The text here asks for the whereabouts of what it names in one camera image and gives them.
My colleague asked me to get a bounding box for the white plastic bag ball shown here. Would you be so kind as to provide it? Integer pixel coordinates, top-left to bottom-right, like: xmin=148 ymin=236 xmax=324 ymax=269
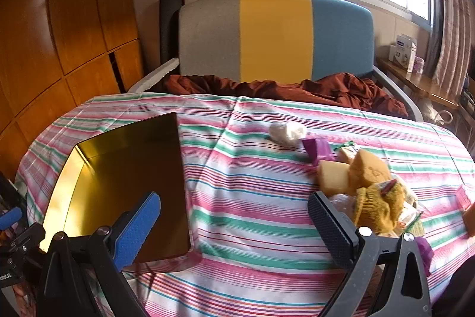
xmin=328 ymin=193 xmax=357 ymax=222
xmin=269 ymin=121 xmax=307 ymax=146

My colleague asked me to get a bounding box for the yellow knitted sock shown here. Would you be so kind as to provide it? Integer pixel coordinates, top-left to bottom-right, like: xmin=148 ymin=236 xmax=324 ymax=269
xmin=354 ymin=180 xmax=411 ymax=233

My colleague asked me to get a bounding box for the yellow sponge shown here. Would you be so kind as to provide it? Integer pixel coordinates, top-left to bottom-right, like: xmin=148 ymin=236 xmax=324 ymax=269
xmin=348 ymin=149 xmax=392 ymax=190
xmin=316 ymin=160 xmax=352 ymax=197

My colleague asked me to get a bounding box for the wooden side table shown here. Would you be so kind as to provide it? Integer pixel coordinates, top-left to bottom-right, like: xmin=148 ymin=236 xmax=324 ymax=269
xmin=376 ymin=57 xmax=475 ymax=126

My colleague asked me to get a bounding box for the pink hair comb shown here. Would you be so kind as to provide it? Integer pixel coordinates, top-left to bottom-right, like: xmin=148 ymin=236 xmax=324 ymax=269
xmin=456 ymin=184 xmax=474 ymax=209

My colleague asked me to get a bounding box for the red-brown cloth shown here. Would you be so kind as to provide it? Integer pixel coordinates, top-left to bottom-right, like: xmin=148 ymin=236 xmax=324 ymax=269
xmin=150 ymin=72 xmax=409 ymax=117

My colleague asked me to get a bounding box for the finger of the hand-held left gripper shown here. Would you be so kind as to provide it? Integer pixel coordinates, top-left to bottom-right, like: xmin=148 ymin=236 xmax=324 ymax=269
xmin=0 ymin=209 xmax=23 ymax=230

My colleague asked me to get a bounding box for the black label cracker packet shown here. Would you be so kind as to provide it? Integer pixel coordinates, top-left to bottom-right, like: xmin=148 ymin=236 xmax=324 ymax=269
xmin=335 ymin=142 xmax=360 ymax=165

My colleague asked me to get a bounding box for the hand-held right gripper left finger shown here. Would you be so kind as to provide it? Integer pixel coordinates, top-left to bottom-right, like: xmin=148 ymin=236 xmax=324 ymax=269
xmin=44 ymin=192 xmax=162 ymax=317

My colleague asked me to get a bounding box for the purple packet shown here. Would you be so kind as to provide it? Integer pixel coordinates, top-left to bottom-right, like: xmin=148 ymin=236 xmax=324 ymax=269
xmin=301 ymin=138 xmax=337 ymax=168
xmin=415 ymin=235 xmax=435 ymax=277

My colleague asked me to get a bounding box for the beige curtain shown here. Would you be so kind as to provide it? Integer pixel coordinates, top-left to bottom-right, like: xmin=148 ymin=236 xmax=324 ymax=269
xmin=428 ymin=0 xmax=475 ymax=98

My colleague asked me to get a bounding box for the striped tablecloth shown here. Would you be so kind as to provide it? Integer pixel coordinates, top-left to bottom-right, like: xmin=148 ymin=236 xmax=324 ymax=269
xmin=15 ymin=91 xmax=475 ymax=317

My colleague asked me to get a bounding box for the orange sponge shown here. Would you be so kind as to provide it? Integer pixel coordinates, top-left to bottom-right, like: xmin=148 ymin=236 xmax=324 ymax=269
xmin=463 ymin=198 xmax=475 ymax=238

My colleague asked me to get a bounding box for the white carton box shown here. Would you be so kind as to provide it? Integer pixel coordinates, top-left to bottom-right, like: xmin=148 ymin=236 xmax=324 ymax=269
xmin=388 ymin=34 xmax=418 ymax=73

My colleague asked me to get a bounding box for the wooden cabinet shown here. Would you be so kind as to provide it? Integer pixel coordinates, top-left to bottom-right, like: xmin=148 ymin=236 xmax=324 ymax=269
xmin=0 ymin=0 xmax=145 ymax=180

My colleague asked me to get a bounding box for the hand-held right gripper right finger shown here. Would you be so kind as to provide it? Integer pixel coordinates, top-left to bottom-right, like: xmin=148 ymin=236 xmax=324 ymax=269
xmin=307 ymin=191 xmax=433 ymax=317

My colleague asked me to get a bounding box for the gold tin box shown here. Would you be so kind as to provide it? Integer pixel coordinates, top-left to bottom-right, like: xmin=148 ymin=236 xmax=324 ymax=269
xmin=39 ymin=112 xmax=192 ymax=264

